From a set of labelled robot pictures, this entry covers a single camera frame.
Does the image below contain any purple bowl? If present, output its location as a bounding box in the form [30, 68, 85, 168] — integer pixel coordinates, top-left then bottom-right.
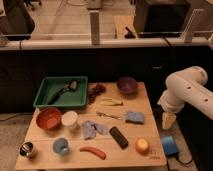
[116, 77, 138, 95]

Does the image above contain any orange fruit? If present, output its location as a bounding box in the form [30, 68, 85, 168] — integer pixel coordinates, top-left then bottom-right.
[135, 138, 149, 155]

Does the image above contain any black handled brush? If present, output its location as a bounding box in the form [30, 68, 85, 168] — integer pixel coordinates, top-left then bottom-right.
[48, 80, 78, 105]

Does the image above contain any white horizontal rail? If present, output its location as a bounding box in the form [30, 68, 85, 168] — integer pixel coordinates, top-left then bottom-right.
[0, 36, 212, 51]

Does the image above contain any black tool on desk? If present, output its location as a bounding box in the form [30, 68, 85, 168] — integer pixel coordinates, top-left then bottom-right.
[124, 27, 136, 39]

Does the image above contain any dark red grape bunch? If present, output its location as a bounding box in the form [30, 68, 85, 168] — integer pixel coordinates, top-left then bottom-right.
[88, 84, 106, 104]

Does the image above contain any blue sponge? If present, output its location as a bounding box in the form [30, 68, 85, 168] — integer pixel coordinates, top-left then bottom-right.
[125, 111, 144, 124]

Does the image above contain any green plastic tray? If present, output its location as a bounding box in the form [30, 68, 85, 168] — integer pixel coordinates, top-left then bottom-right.
[33, 76, 88, 110]

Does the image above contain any blue mug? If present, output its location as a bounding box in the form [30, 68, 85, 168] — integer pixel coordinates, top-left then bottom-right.
[53, 138, 69, 156]

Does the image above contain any orange red bowl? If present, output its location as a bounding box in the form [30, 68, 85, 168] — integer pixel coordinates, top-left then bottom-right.
[36, 107, 61, 130]

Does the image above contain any slanted metal bracket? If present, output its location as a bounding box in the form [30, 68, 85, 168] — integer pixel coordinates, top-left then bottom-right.
[180, 9, 204, 43]

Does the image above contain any blue tape roll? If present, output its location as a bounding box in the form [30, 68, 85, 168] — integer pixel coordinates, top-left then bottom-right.
[161, 136, 179, 156]

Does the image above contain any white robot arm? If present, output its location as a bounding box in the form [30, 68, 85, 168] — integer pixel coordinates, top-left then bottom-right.
[157, 66, 213, 130]

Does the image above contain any black remote control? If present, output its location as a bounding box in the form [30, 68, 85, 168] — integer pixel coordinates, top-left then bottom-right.
[109, 127, 129, 149]

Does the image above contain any crumpled blue grey cloth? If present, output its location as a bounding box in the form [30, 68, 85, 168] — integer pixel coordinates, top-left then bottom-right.
[82, 121, 108, 140]

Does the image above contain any grey metal post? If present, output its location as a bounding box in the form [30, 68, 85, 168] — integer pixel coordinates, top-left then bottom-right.
[90, 10, 100, 45]

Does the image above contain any white cup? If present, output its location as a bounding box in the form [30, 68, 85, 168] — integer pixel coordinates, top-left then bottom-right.
[62, 111, 78, 130]

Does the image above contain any black cable on floor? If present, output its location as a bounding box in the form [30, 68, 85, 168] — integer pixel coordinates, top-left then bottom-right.
[171, 153, 194, 166]

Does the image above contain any black office chair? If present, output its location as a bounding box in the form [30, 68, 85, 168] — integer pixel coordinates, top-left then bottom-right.
[0, 0, 35, 41]

